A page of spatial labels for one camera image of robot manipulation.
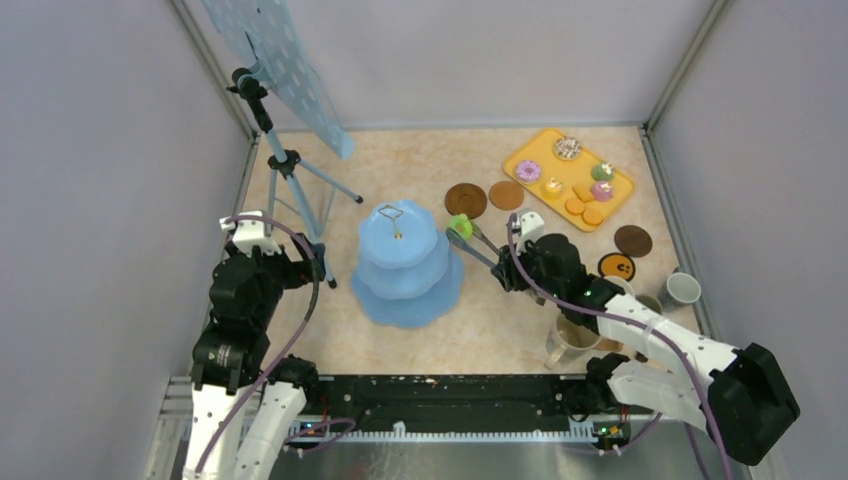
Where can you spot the dark brown coaster right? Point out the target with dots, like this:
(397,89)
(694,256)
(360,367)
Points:
(633,241)

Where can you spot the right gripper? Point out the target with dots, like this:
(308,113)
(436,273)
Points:
(510,259)

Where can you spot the pink frosted donut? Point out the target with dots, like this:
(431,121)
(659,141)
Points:
(528,171)

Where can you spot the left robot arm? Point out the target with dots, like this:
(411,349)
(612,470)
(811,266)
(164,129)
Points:
(242,407)

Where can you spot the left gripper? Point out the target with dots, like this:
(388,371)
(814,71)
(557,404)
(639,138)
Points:
(310,268)

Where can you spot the green frosted donut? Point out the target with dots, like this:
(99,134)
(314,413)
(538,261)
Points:
(462,226)

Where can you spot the beige ceramic mug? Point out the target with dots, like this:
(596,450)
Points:
(567,342)

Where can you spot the blue perforated board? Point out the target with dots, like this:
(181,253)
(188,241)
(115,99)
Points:
(263,36)

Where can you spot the blue tripod stand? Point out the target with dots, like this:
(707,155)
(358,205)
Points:
(285,162)

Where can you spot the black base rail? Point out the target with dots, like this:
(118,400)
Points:
(462,403)

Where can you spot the white sprinkled donut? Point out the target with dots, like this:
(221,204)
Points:
(567,148)

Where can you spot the light brown round coaster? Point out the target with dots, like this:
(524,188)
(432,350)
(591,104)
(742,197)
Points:
(506,195)

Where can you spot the metal serving tongs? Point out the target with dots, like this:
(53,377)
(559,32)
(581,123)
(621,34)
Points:
(492,260)

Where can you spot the grey ceramic cup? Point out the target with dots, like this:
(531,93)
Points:
(680,289)

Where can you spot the blue three-tier cake stand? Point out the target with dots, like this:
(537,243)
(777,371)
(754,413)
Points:
(406,274)

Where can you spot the yellow serving tray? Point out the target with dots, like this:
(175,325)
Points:
(570,173)

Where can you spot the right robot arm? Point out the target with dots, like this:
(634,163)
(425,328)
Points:
(739,397)

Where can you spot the dark brown round coaster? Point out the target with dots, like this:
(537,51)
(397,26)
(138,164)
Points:
(466,198)

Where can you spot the yellow ceramic mug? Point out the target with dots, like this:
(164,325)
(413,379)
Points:
(624,284)

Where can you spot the green cupcake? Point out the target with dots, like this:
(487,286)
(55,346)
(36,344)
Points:
(603,172)

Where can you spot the square orange biscuit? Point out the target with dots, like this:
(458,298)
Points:
(583,192)

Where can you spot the yellow cupcake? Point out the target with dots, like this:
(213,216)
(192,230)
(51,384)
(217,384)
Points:
(552,189)

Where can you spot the orange smiley coaster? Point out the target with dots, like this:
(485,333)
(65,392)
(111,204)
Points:
(617,264)

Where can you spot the orange round biscuit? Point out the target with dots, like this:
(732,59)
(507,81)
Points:
(575,206)
(592,217)

